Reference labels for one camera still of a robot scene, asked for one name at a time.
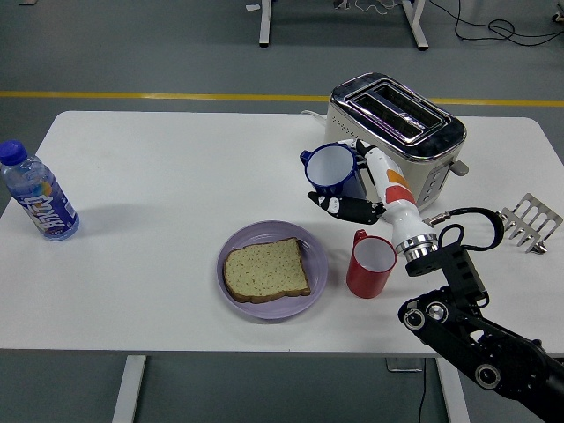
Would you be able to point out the grey box under table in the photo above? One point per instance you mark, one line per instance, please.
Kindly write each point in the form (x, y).
(403, 365)

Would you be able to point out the white table leg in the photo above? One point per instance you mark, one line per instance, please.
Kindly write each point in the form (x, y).
(449, 396)
(128, 388)

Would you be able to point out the white paper scrap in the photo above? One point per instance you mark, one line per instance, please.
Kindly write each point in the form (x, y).
(253, 7)

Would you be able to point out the metal toast rack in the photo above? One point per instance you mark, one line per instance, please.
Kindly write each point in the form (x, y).
(533, 220)

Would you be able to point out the blue-capped drink bottle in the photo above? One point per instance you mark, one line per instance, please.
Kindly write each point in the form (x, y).
(42, 198)

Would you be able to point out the cream and chrome toaster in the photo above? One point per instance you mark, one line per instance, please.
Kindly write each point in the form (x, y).
(423, 141)

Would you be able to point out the white background desk leg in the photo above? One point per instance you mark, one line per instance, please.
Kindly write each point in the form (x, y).
(264, 22)
(416, 26)

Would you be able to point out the lilac plate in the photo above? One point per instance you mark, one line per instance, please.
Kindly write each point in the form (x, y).
(269, 310)

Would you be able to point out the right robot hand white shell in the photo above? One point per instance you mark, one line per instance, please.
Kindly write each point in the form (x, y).
(396, 194)

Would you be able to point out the slice of bread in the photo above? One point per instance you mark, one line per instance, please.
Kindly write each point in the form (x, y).
(264, 269)

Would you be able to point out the red enamel mug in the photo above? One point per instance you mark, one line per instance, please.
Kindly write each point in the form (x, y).
(365, 282)

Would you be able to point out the blue enamel mug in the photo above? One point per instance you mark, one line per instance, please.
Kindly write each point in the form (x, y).
(330, 169)

